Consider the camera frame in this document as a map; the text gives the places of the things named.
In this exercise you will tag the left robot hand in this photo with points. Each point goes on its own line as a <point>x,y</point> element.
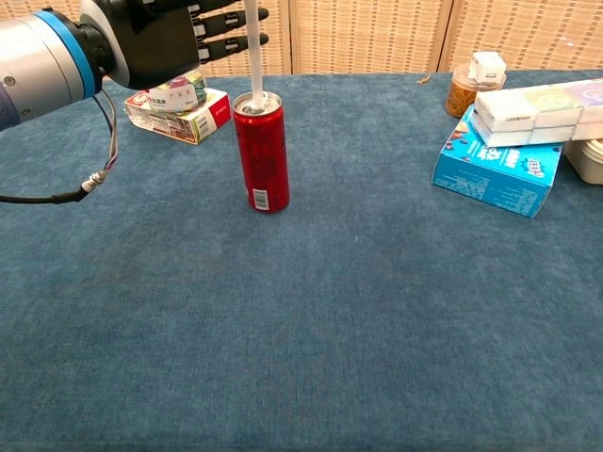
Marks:
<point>151,42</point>

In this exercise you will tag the clear plastic straw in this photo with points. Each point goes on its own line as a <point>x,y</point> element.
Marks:
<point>256,70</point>

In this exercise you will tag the red soda can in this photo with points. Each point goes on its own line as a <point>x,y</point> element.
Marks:
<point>264,155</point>

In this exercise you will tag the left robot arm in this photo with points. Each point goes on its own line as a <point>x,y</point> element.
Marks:
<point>37,66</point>

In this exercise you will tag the clear jar of colourful clips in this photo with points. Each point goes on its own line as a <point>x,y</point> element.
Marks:
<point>184,94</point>

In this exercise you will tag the red and white carton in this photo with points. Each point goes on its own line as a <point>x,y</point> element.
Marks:
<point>207,122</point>

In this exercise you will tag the bamboo folding screen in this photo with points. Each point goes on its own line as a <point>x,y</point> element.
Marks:
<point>367,33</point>

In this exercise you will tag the small brown scrap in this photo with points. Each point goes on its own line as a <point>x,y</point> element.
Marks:
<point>424,80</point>

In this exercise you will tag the amber jar of rubber bands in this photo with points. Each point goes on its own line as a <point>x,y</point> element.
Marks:
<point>459,96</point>

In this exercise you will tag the blue table cloth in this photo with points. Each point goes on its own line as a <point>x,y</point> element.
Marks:
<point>282,329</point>

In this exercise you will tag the small white box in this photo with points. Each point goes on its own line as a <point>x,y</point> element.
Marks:
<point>487,68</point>

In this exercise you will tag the blue snack box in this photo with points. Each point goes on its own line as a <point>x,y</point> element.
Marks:
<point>494,183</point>

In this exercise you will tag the wrapped tissue multipack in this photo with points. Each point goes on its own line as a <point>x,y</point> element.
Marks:
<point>542,113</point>

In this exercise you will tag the beige takeaway container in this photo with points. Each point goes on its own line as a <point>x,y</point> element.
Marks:
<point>589,162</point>

